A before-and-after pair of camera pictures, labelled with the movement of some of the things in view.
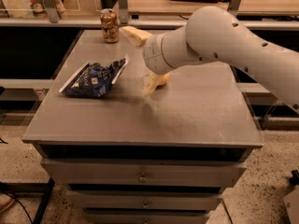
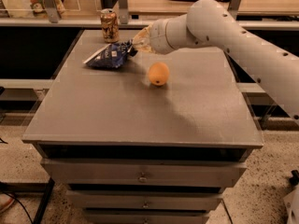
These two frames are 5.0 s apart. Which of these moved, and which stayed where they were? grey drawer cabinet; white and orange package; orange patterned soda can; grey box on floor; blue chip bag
Moved: blue chip bag
Stayed: white and orange package; grey box on floor; orange patterned soda can; grey drawer cabinet
